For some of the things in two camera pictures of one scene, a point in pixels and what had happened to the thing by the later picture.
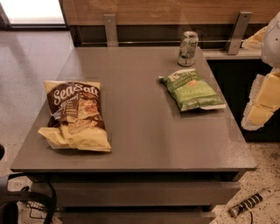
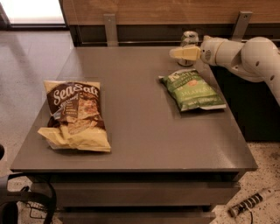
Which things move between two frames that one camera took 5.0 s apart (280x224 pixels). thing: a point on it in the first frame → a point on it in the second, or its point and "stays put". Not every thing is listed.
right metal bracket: x=238 y=36 stays put
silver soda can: x=187 y=48 stays put
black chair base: x=9 y=199 stays put
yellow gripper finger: x=263 y=101 → x=213 y=50
